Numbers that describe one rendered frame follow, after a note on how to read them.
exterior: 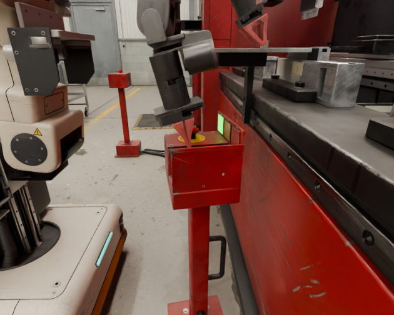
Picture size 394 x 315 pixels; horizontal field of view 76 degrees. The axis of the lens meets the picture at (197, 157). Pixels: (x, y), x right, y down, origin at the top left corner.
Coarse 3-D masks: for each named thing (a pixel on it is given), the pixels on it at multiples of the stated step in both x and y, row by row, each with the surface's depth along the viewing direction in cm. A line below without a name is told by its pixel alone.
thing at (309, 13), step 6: (306, 0) 71; (312, 0) 68; (318, 0) 66; (300, 6) 75; (306, 6) 71; (312, 6) 68; (318, 6) 67; (306, 12) 73; (312, 12) 70; (306, 18) 73
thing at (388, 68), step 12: (336, 60) 98; (348, 60) 90; (360, 60) 84; (372, 60) 79; (384, 60) 74; (372, 72) 79; (384, 72) 74; (360, 84) 85; (372, 84) 79; (384, 84) 74
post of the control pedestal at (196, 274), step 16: (192, 208) 67; (208, 208) 68; (192, 224) 69; (208, 224) 70; (192, 240) 71; (208, 240) 72; (192, 256) 73; (208, 256) 75; (192, 272) 76; (192, 288) 78; (192, 304) 81
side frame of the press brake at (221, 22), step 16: (208, 0) 143; (224, 0) 143; (288, 0) 144; (208, 16) 146; (224, 16) 146; (272, 16) 147; (288, 16) 148; (320, 16) 148; (224, 32) 150; (240, 32) 150; (256, 32) 150; (272, 32) 151; (288, 32) 151; (304, 32) 151; (320, 32) 152; (208, 80) 160; (208, 96) 164; (208, 112) 168; (208, 128) 172
